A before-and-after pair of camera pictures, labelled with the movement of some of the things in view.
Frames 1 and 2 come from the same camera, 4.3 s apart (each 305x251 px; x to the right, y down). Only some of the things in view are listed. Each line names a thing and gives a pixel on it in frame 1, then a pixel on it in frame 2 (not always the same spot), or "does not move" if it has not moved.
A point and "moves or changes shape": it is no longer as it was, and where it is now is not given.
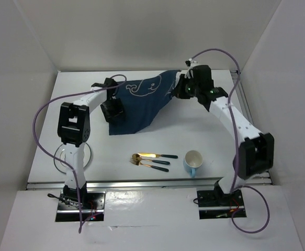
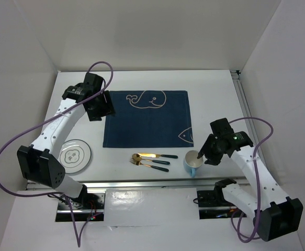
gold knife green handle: [146, 155] does not move
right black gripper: [178, 92] → [212, 159]
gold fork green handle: [157, 168] does not move
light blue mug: [193, 159] does not move
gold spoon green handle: [138, 158] does not move
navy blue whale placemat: [144, 99] moves or changes shape
